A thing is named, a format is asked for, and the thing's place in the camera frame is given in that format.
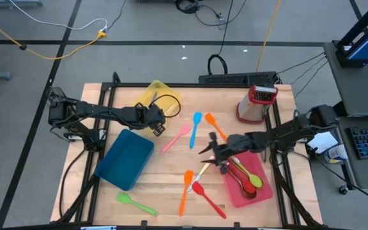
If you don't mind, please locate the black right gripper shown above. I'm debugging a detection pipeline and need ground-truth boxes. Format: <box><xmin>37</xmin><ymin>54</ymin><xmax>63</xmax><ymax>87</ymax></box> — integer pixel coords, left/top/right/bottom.
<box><xmin>198</xmin><ymin>132</ymin><xmax>261</xmax><ymax>175</ymax></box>

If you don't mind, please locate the orange silicone spatula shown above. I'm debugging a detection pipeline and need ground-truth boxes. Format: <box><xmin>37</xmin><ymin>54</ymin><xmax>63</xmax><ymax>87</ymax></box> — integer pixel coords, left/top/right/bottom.
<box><xmin>204</xmin><ymin>112</ymin><xmax>229</xmax><ymax>143</ymax></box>
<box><xmin>178</xmin><ymin>169</ymin><xmax>194</xmax><ymax>217</ymax></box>

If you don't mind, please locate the pink silicone spatula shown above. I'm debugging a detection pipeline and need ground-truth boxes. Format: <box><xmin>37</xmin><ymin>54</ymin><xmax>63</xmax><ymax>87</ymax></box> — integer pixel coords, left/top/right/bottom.
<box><xmin>160</xmin><ymin>123</ymin><xmax>192</xmax><ymax>154</ymax></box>

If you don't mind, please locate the red silicone spatula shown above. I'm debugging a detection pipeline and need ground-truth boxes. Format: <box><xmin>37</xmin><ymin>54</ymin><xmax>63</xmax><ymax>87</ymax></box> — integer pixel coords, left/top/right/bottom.
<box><xmin>191</xmin><ymin>181</ymin><xmax>227</xmax><ymax>220</ymax></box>

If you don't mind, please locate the blue silicone spatula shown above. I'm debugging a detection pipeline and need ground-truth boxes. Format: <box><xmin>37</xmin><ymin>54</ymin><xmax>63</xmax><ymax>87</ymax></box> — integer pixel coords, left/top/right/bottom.
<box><xmin>188</xmin><ymin>111</ymin><xmax>203</xmax><ymax>150</ymax></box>

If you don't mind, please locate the red silicone spoon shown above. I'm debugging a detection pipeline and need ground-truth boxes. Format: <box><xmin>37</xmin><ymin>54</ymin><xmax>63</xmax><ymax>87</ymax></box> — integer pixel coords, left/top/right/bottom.
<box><xmin>227</xmin><ymin>161</ymin><xmax>257</xmax><ymax>195</ymax></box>

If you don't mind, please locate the blue plastic bin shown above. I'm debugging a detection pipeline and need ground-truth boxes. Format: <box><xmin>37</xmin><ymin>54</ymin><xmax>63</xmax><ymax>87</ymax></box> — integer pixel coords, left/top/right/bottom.
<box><xmin>94</xmin><ymin>128</ymin><xmax>155</xmax><ymax>192</ymax></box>

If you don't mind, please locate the green silicone spatula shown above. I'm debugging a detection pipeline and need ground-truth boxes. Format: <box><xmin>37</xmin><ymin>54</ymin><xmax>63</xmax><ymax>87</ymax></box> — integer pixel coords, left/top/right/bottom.
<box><xmin>116</xmin><ymin>192</ymin><xmax>158</xmax><ymax>217</ymax></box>

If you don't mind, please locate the yellow plastic bin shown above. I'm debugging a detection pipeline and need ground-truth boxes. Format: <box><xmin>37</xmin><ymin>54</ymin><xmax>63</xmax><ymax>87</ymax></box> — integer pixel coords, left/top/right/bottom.
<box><xmin>134</xmin><ymin>79</ymin><xmax>182</xmax><ymax>118</ymax></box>

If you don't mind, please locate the pink plastic bin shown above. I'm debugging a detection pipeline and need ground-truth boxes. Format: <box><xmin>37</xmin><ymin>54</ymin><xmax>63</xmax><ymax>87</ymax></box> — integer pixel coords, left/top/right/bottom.
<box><xmin>222</xmin><ymin>149</ymin><xmax>273</xmax><ymax>208</ymax></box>

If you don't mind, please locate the black power strip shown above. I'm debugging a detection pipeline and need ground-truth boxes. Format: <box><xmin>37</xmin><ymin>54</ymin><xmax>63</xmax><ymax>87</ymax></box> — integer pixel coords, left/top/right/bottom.
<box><xmin>198</xmin><ymin>71</ymin><xmax>279</xmax><ymax>86</ymax></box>

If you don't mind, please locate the black mesh control box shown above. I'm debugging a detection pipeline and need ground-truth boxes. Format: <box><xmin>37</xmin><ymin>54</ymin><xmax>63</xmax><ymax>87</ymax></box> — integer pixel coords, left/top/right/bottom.
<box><xmin>45</xmin><ymin>86</ymin><xmax>68</xmax><ymax>103</ymax></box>

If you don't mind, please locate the white paper sheet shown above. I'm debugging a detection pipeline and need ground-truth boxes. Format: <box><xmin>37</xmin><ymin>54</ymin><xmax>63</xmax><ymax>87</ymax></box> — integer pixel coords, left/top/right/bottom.
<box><xmin>307</xmin><ymin>130</ymin><xmax>340</xmax><ymax>155</ymax></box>

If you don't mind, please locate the white and blue bottle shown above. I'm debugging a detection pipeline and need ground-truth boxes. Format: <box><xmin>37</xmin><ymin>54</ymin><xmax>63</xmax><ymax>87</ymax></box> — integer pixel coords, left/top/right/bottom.
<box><xmin>323</xmin><ymin>143</ymin><xmax>349</xmax><ymax>165</ymax></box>

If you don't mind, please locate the grey keyboard desk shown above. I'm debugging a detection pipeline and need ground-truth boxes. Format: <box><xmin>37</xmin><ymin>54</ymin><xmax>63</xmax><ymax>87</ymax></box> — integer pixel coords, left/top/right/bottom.
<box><xmin>335</xmin><ymin>115</ymin><xmax>368</xmax><ymax>190</ymax></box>

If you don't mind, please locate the long grey floor bar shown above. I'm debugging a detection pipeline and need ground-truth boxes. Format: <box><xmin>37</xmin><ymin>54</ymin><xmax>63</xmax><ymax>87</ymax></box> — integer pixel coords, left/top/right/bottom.
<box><xmin>0</xmin><ymin>0</ymin><xmax>43</xmax><ymax>8</ymax></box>

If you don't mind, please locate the black metal table frame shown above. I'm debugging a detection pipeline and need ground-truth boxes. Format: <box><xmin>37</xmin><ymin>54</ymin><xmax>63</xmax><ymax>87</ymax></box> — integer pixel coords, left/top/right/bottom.
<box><xmin>56</xmin><ymin>72</ymin><xmax>324</xmax><ymax>230</ymax></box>

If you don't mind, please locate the steel box grater red handle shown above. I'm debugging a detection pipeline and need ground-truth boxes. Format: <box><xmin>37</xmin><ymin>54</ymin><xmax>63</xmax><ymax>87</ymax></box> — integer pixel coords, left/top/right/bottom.
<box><xmin>235</xmin><ymin>84</ymin><xmax>279</xmax><ymax>125</ymax></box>

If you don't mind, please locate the black hanging looped cable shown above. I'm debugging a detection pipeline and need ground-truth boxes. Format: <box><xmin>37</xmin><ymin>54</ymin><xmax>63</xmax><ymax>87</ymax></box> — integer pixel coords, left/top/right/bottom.
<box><xmin>207</xmin><ymin>0</ymin><xmax>234</xmax><ymax>76</ymax></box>

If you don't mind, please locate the yellow extension cable with plug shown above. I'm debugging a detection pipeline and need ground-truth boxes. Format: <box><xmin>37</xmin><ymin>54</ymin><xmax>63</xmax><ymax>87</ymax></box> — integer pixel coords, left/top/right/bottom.
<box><xmin>0</xmin><ymin>11</ymin><xmax>107</xmax><ymax>61</ymax></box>

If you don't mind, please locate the black cable bundle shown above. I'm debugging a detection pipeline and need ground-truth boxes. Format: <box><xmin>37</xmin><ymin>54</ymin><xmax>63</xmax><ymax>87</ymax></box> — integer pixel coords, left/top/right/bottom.
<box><xmin>174</xmin><ymin>0</ymin><xmax>247</xmax><ymax>30</ymax></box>

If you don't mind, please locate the silver metal bracket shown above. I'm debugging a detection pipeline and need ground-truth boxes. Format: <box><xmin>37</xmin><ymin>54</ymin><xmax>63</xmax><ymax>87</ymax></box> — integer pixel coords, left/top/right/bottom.
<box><xmin>80</xmin><ymin>225</ymin><xmax>118</xmax><ymax>230</ymax></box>

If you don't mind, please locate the white floor cable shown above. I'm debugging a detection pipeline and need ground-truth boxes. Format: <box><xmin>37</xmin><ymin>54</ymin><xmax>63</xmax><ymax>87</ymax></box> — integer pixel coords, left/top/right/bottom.
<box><xmin>8</xmin><ymin>0</ymin><xmax>109</xmax><ymax>31</ymax></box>

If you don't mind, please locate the yellow hanging cable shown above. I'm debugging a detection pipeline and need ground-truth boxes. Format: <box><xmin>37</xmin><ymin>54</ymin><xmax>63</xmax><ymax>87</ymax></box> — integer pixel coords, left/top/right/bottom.
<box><xmin>256</xmin><ymin>0</ymin><xmax>282</xmax><ymax>73</ymax></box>

